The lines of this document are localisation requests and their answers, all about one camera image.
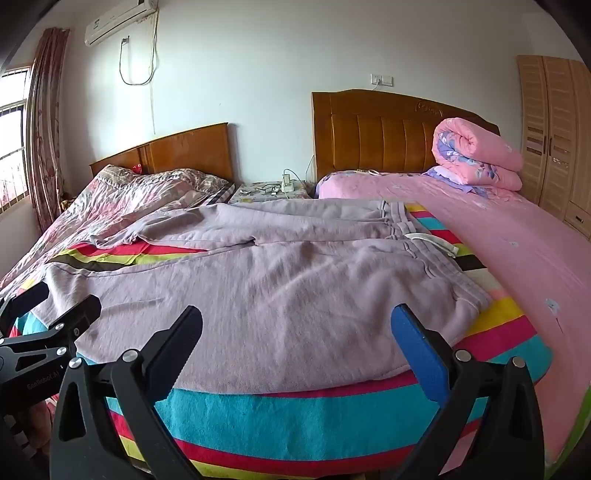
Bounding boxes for floral pink grey quilt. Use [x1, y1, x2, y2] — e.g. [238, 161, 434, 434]
[1, 165, 235, 294]

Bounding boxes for pink bed sheet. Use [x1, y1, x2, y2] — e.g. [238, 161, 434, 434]
[317, 171, 590, 466]

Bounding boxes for rainbow striped blanket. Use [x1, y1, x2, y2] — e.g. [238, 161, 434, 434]
[10, 202, 552, 479]

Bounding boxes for small wooden headboard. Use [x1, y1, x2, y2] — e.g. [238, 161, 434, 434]
[89, 123, 235, 181]

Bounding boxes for folded pink floral quilt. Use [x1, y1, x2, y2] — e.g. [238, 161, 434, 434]
[426, 117, 524, 194]

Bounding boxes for white power strip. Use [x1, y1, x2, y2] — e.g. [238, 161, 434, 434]
[281, 173, 294, 193]

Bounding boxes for white hanging power cable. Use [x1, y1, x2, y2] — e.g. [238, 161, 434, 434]
[117, 8, 161, 88]

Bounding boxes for large wooden headboard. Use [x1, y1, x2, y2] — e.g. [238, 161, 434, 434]
[311, 89, 500, 179]

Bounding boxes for lilac sweatpants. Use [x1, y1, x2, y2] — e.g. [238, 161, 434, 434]
[34, 199, 491, 394]

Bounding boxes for beige wooden wardrobe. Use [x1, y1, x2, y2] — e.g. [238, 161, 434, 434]
[517, 55, 590, 238]

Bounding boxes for nightstand with floral cloth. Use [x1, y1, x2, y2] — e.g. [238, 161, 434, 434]
[228, 181, 311, 204]

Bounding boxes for white wall socket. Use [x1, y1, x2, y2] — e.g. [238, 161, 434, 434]
[370, 74, 394, 88]

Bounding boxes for pink patterned curtain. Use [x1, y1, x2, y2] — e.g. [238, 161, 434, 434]
[24, 27, 70, 231]

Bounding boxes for white wall air conditioner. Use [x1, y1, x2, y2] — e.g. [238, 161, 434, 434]
[84, 0, 158, 47]

